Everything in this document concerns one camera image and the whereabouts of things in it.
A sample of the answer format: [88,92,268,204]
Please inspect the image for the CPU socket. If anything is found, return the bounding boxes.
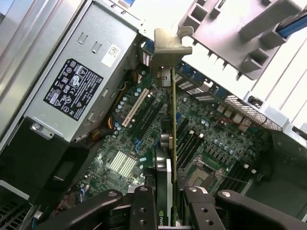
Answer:
[186,155,231,190]

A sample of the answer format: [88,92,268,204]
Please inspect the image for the silver chipset heatsink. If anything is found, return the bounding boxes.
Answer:
[109,151,138,176]

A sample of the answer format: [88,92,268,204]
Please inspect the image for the green motherboard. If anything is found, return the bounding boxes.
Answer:
[76,59,272,199]

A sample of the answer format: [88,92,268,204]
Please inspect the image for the black expansion slot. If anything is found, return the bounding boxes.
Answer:
[131,95,164,138]

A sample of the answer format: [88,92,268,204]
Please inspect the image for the white expansion slot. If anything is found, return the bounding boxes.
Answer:
[121,88,149,127]

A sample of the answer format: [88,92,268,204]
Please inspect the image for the black open PC case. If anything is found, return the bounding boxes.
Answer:
[0,0,307,230]

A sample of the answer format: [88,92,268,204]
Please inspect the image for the black fan shroud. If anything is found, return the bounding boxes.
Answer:
[0,116,106,204]

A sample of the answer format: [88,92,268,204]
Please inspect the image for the grey power supply unit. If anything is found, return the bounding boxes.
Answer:
[23,0,146,142]

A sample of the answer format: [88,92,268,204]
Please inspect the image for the grey parts rack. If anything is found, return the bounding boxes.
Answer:
[178,0,307,81]

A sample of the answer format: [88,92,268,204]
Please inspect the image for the blue disk carrier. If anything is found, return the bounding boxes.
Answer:
[274,11,307,39]

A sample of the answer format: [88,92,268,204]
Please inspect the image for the power wire bundle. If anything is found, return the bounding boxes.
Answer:
[90,116,122,146]

